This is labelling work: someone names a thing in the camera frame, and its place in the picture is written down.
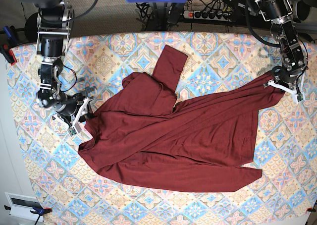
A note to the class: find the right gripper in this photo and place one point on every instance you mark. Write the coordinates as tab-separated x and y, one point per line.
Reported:
75	109

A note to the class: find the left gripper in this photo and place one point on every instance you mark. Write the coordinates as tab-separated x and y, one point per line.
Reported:
287	81

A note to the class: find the maroon t-shirt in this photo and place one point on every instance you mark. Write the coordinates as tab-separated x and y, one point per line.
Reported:
143	137

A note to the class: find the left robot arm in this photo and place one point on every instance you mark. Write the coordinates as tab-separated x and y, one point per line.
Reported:
279	13

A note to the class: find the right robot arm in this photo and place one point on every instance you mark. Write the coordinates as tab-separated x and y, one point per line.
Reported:
54	22

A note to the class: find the patterned tablecloth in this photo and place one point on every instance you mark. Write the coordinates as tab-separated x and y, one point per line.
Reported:
286	146

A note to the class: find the black round stool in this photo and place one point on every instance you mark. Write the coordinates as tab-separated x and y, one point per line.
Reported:
32	26

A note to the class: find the blue clamp lower left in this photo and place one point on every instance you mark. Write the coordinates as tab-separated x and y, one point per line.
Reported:
37	211

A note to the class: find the blue clamp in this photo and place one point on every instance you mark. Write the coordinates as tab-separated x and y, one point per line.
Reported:
12	40
37	211

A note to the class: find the blue clamp upper left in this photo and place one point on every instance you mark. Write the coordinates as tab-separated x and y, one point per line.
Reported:
12	40

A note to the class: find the white floor vent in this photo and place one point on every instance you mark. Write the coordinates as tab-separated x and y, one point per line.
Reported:
21	206

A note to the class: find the white power strip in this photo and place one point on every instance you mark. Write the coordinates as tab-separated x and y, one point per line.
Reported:
206	15

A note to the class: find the orange clamp right edge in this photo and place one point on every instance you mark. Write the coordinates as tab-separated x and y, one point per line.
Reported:
312	210

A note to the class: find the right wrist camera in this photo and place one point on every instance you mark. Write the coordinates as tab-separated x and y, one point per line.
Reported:
73	130

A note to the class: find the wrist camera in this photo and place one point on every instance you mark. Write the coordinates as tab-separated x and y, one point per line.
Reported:
73	130
298	97

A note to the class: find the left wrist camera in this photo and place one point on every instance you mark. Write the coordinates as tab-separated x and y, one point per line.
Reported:
298	97

